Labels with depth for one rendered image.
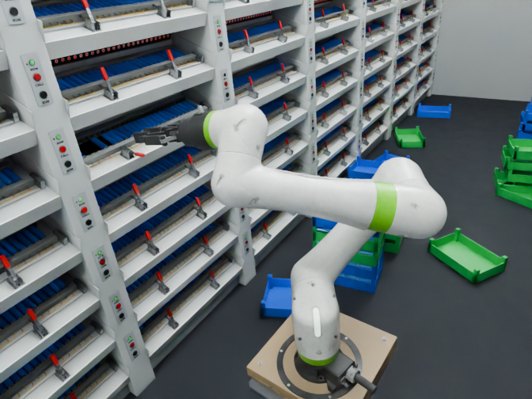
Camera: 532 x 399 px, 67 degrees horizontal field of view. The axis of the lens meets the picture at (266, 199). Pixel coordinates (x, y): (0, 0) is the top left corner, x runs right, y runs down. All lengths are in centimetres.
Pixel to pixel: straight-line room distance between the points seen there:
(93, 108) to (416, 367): 144
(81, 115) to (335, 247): 79
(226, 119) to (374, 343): 83
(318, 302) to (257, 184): 41
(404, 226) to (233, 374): 103
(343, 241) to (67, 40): 90
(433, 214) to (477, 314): 112
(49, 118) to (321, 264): 83
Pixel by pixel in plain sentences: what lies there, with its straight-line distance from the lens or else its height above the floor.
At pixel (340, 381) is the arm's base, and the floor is 37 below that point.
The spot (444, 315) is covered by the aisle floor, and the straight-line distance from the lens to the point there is 198.
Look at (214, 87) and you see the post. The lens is 161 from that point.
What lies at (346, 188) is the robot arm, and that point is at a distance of 90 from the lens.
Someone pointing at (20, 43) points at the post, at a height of 126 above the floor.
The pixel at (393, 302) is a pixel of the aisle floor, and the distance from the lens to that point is 198.
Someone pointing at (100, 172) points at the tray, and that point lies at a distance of 130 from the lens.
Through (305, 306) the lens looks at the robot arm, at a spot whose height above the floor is 57.
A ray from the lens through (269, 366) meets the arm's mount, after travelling 132.
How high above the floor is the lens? 136
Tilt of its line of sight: 29 degrees down
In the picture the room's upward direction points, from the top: 5 degrees counter-clockwise
